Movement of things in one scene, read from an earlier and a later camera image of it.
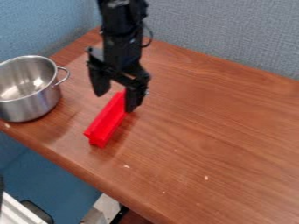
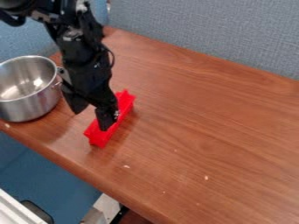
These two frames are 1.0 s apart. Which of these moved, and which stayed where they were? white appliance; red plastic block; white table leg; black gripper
Moved: black gripper
Stayed: red plastic block; white appliance; white table leg
